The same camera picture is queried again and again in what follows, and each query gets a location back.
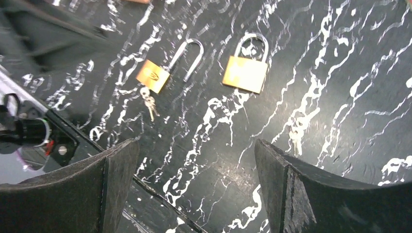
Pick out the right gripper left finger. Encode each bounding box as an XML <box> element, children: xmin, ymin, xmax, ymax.
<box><xmin>0</xmin><ymin>139</ymin><xmax>139</xmax><ymax>233</ymax></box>

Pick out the orange plastic file organizer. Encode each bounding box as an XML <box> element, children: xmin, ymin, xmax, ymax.
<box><xmin>127</xmin><ymin>0</ymin><xmax>152</xmax><ymax>4</ymax></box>

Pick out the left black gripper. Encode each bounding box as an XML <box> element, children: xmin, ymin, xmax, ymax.
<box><xmin>0</xmin><ymin>0</ymin><xmax>110</xmax><ymax>74</ymax></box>

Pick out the brass padlock centre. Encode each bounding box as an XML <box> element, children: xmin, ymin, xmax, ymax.
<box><xmin>222</xmin><ymin>33</ymin><xmax>269</xmax><ymax>94</ymax></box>

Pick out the brass padlock long shackle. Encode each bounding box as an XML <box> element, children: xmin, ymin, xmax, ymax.
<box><xmin>136</xmin><ymin>38</ymin><xmax>205</xmax><ymax>94</ymax></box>

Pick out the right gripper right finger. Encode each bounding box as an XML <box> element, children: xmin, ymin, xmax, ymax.
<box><xmin>254</xmin><ymin>139</ymin><xmax>412</xmax><ymax>233</ymax></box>

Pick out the silver key bunch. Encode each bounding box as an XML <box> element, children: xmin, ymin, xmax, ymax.
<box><xmin>140</xmin><ymin>86</ymin><xmax>160</xmax><ymax>122</ymax></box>
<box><xmin>289</xmin><ymin>116</ymin><xmax>309</xmax><ymax>157</ymax></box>

